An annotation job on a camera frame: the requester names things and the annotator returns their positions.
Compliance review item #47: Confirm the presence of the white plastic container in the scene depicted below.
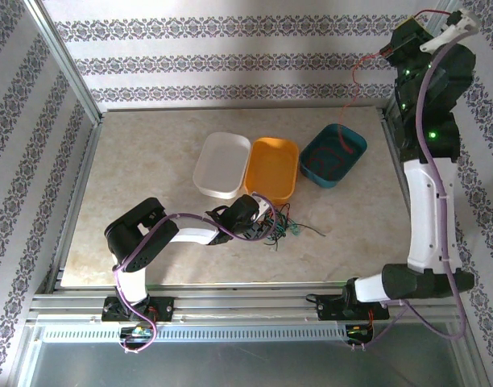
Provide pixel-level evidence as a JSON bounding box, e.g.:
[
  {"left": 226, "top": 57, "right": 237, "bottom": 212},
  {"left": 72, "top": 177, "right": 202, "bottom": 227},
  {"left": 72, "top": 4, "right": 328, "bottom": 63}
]
[{"left": 192, "top": 131, "right": 252, "bottom": 200}]

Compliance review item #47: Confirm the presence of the orange plastic container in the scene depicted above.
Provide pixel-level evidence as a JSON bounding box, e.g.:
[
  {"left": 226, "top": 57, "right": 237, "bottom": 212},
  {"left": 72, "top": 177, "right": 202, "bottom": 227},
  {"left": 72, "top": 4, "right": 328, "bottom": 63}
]
[{"left": 243, "top": 137, "right": 300, "bottom": 205}]

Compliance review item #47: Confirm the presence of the teal plastic container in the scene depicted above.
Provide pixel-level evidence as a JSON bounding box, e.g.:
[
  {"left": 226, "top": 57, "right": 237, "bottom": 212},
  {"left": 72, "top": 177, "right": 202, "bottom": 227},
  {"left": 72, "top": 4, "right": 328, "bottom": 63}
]
[{"left": 299, "top": 123, "right": 368, "bottom": 189}]

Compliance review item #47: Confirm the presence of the thin red cable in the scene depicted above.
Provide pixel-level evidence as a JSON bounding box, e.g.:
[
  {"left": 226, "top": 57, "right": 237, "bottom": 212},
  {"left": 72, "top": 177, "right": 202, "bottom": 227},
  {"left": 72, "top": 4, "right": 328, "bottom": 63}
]
[{"left": 309, "top": 10, "right": 454, "bottom": 181}]

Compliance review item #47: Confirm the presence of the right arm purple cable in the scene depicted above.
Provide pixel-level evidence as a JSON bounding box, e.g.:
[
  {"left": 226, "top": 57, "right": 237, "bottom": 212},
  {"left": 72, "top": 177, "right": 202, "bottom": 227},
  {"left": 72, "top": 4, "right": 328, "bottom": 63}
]
[{"left": 349, "top": 30, "right": 473, "bottom": 352}]

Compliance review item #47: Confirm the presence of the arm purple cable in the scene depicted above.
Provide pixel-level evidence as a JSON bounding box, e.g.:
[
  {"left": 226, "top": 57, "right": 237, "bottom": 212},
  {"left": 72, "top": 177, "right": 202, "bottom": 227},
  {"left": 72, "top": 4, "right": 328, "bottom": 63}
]
[
  {"left": 111, "top": 193, "right": 280, "bottom": 355},
  {"left": 349, "top": 30, "right": 473, "bottom": 352}
]

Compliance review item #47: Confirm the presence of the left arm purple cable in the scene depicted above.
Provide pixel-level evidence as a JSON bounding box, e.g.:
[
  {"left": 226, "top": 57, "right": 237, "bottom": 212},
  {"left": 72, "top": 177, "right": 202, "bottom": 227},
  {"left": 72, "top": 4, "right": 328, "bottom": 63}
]
[{"left": 111, "top": 193, "right": 280, "bottom": 355}]

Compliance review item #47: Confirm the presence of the aluminium mounting rail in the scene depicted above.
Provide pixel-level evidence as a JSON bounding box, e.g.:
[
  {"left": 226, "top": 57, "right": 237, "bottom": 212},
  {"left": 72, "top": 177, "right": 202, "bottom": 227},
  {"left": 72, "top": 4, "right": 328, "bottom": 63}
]
[{"left": 27, "top": 281, "right": 467, "bottom": 324}]

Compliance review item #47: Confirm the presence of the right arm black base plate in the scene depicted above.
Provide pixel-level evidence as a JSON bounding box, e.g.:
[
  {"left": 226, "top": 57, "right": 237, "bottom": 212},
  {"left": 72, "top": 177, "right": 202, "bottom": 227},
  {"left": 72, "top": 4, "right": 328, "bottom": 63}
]
[{"left": 306, "top": 293, "right": 391, "bottom": 322}]

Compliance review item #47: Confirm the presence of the slotted grey cable duct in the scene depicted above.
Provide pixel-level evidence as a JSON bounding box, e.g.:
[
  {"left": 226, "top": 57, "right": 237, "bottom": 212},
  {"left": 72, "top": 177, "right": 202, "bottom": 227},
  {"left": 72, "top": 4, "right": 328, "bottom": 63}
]
[{"left": 40, "top": 325, "right": 348, "bottom": 343}]

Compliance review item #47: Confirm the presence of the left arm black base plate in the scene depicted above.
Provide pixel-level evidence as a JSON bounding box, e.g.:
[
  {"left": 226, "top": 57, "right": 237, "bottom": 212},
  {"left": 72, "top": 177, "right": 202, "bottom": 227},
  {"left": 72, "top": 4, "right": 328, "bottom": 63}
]
[{"left": 101, "top": 296, "right": 176, "bottom": 323}]

